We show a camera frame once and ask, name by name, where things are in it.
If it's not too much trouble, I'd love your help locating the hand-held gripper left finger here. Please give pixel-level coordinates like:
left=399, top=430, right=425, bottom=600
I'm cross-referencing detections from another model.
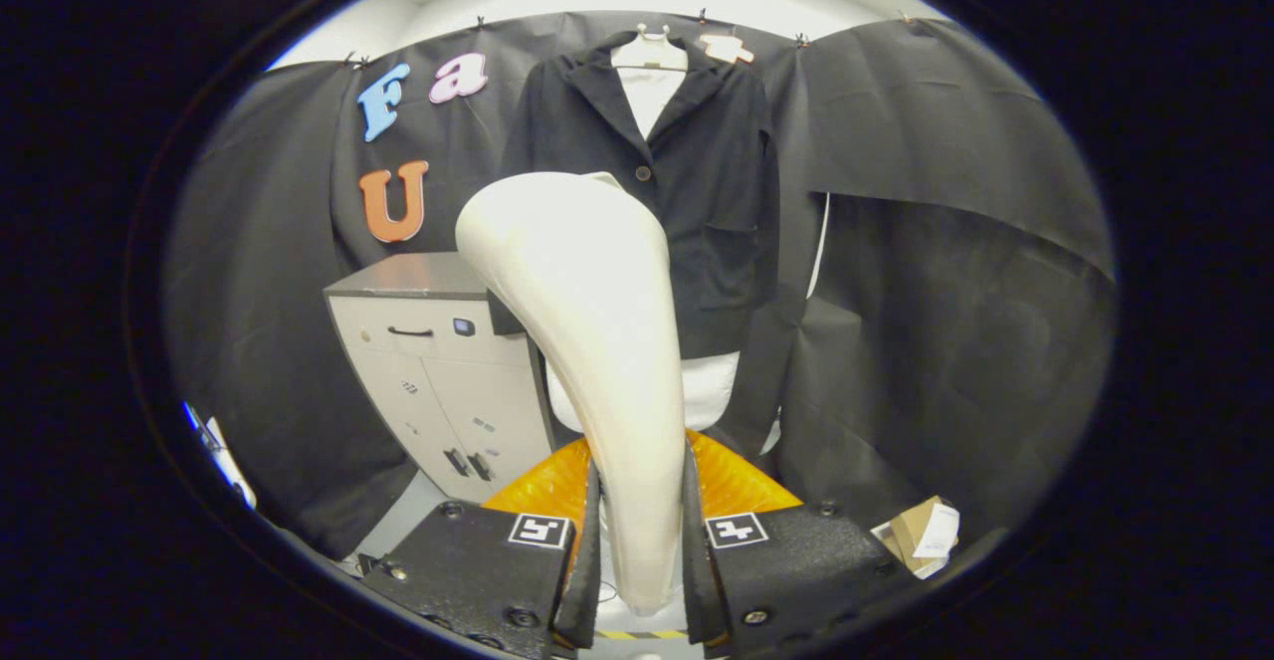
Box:
left=358, top=438, right=603, bottom=659

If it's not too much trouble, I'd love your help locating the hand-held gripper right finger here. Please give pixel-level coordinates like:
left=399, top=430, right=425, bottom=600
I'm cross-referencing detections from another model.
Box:
left=682, top=431, right=927, bottom=659

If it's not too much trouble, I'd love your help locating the white garment steamer head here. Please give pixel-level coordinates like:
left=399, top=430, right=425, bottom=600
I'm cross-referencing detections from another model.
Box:
left=456, top=172, right=688, bottom=616

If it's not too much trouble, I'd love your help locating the black blazer jacket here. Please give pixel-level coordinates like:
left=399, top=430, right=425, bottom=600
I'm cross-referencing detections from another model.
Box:
left=498, top=31, right=782, bottom=360

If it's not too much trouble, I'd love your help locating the small cardboard box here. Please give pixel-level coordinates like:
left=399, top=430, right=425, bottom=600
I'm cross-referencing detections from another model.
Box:
left=871, top=496, right=961, bottom=581

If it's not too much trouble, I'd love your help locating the grey cabinet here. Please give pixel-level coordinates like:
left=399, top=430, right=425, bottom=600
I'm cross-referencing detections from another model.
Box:
left=323, top=252, right=558, bottom=505

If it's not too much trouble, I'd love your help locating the black backdrop cloth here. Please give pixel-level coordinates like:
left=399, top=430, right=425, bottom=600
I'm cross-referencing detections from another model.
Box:
left=164, top=11, right=1118, bottom=561

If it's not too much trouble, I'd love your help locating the white and blue object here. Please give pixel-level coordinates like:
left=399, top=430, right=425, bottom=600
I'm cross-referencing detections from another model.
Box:
left=182, top=401, right=258, bottom=510

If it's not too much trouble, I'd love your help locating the white plastic hanger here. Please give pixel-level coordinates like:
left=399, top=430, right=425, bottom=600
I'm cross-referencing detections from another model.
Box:
left=610, top=23, right=690, bottom=74

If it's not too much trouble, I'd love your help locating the thin white cord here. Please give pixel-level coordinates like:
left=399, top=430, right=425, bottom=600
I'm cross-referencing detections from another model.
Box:
left=806, top=192, right=832, bottom=301

